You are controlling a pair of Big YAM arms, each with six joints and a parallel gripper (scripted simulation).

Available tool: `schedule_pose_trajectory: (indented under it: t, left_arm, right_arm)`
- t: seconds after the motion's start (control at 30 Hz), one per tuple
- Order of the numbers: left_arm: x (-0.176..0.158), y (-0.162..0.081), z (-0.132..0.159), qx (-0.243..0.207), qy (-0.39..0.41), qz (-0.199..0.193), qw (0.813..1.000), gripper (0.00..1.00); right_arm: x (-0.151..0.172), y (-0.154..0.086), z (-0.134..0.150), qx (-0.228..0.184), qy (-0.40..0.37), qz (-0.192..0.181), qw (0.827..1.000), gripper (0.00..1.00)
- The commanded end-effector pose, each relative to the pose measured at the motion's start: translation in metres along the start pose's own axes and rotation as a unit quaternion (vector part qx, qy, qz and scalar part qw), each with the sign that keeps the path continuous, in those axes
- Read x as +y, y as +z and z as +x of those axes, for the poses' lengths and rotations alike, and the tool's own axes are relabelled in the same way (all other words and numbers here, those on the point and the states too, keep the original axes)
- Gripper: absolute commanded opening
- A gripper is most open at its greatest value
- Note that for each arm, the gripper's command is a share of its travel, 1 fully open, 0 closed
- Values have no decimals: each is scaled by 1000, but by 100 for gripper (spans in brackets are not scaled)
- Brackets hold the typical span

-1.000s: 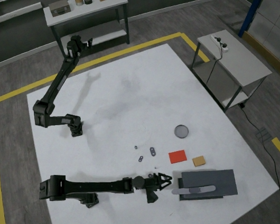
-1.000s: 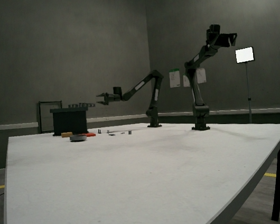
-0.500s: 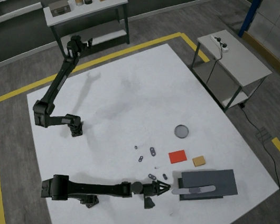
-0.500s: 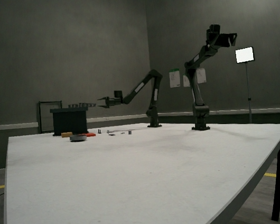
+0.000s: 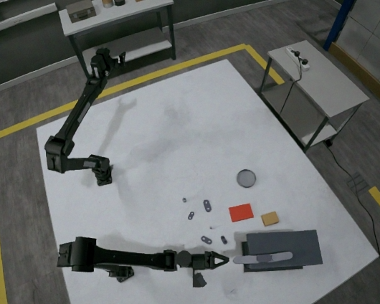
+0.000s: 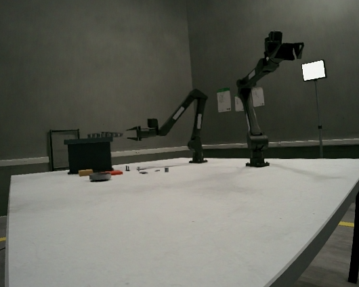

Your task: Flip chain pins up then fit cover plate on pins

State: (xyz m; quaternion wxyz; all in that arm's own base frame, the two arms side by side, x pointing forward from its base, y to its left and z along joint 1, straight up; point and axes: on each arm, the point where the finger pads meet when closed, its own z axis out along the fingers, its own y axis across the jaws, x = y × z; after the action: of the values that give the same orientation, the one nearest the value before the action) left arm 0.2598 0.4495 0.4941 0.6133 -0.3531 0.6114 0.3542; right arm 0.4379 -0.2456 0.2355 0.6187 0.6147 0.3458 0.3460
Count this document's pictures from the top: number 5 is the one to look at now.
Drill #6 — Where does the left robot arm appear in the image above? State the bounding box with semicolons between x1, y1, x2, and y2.
44;47;115;186

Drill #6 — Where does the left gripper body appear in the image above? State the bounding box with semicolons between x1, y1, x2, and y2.
106;58;125;72

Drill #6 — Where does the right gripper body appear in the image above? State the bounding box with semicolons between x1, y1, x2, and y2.
191;251;212;270

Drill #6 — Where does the tan square block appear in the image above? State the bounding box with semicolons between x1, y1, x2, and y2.
261;211;280;227

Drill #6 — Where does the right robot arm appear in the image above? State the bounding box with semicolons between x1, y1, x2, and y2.
57;237;207;288

